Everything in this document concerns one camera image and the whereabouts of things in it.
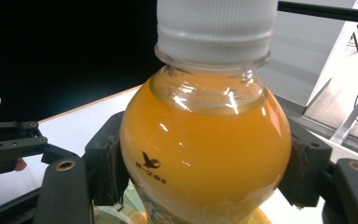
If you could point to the white metal desk frame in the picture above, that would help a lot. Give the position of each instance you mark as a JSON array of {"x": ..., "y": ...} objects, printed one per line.
[{"x": 352, "y": 115}]

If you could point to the grey partition board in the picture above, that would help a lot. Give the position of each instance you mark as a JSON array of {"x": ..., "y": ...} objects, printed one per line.
[{"x": 295, "y": 53}]

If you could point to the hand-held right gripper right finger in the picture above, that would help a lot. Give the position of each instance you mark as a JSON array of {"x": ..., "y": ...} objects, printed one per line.
[{"x": 307, "y": 168}]

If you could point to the black horizontal bar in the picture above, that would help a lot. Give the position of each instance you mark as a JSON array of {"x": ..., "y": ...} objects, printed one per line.
[{"x": 326, "y": 11}]

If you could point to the orange juice bottle white cap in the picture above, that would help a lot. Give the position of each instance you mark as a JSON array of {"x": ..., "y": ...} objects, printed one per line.
[{"x": 205, "y": 143}]

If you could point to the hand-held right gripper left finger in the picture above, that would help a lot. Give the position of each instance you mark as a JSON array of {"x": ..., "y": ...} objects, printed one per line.
[{"x": 104, "y": 168}]

